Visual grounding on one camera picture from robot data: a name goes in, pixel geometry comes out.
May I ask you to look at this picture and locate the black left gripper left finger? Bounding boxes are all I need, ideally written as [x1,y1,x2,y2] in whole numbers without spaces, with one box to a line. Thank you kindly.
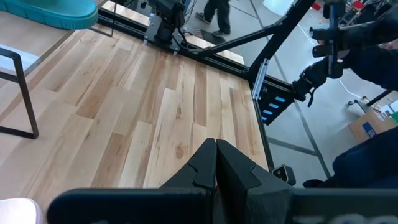
[160,138,218,190]

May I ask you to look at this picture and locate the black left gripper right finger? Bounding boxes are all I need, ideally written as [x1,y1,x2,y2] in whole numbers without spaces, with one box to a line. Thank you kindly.
[216,139,294,224]

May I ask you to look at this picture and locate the pink rubber slide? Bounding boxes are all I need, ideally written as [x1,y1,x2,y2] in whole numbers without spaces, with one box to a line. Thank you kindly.
[0,198,44,224]

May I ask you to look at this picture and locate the green rubber slide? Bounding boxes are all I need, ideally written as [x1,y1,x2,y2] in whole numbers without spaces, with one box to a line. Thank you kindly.
[0,0,100,30]

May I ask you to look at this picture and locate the black box blue lights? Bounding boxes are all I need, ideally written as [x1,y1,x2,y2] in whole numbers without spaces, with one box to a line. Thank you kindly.
[257,83,295,126]

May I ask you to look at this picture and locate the person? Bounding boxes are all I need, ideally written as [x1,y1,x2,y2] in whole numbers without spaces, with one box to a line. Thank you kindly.
[292,7,398,189]
[195,0,232,37]

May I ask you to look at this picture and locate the brown cardboard box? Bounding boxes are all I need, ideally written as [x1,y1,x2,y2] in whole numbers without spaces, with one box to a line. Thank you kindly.
[348,106,398,144]

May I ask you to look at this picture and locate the small black table camera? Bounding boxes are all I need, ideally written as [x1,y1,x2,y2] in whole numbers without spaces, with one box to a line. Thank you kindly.
[272,164,297,187]

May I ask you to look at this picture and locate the black teleoperation handle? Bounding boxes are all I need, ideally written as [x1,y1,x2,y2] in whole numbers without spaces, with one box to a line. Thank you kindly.
[309,1,346,79]

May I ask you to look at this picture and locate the wooden shelf black metal frame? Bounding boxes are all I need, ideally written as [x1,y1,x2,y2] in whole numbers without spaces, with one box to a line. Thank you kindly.
[0,0,118,140]

